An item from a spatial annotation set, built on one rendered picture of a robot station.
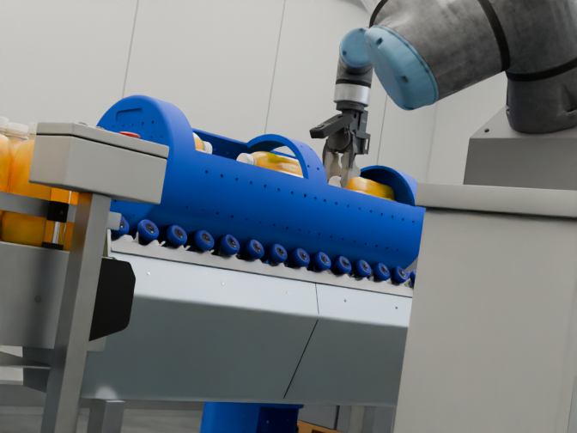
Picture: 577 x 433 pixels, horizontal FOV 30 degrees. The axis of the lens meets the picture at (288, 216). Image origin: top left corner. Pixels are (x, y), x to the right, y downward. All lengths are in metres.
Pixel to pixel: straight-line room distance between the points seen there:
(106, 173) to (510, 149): 0.66
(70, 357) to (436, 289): 0.60
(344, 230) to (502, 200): 0.84
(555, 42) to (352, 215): 0.89
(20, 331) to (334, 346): 0.94
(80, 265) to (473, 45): 0.71
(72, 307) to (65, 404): 0.15
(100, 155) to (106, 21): 4.52
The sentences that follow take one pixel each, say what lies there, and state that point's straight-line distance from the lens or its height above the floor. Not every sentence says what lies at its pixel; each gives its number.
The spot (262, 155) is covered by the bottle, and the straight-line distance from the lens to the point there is 2.45.
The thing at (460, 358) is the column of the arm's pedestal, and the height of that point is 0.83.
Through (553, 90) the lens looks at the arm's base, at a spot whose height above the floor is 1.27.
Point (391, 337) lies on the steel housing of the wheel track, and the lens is 2.67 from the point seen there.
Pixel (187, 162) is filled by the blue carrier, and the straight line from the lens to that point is 2.12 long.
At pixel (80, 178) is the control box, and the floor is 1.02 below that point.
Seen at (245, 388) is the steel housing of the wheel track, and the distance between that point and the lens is 2.39.
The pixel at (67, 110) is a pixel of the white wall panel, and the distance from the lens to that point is 6.06.
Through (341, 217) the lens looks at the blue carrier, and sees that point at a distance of 2.47.
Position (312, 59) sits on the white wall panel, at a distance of 7.34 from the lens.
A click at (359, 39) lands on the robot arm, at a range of 2.56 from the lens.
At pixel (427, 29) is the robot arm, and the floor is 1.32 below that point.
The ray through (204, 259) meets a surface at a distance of 2.21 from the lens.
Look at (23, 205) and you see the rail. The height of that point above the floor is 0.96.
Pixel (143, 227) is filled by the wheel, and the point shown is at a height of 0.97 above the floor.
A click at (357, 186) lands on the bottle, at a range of 2.68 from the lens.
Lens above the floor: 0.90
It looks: 3 degrees up
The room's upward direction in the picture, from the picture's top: 9 degrees clockwise
